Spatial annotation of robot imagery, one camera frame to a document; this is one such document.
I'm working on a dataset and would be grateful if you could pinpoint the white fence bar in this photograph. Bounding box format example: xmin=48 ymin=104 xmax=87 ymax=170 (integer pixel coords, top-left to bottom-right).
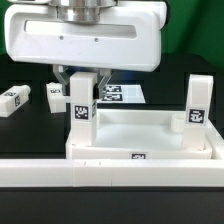
xmin=0 ymin=159 xmax=224 ymax=187
xmin=206 ymin=123 xmax=224 ymax=160

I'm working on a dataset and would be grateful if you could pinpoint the white front fence bar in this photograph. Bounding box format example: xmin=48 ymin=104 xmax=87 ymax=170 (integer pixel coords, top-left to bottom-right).
xmin=0 ymin=159 xmax=224 ymax=187

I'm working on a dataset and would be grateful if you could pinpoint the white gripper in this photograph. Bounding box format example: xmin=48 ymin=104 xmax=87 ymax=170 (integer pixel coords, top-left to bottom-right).
xmin=4 ymin=0 xmax=167 ymax=99

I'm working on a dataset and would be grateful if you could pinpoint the white right fence bar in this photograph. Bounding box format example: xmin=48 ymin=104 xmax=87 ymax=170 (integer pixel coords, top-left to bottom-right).
xmin=206 ymin=123 xmax=224 ymax=160

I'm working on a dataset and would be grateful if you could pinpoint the white tag mat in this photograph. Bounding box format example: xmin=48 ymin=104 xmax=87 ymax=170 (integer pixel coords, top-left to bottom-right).
xmin=99 ymin=85 xmax=145 ymax=104

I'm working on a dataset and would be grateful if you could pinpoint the white desk top tray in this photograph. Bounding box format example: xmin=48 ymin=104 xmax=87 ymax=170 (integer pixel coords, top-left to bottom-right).
xmin=66 ymin=109 xmax=212 ymax=159

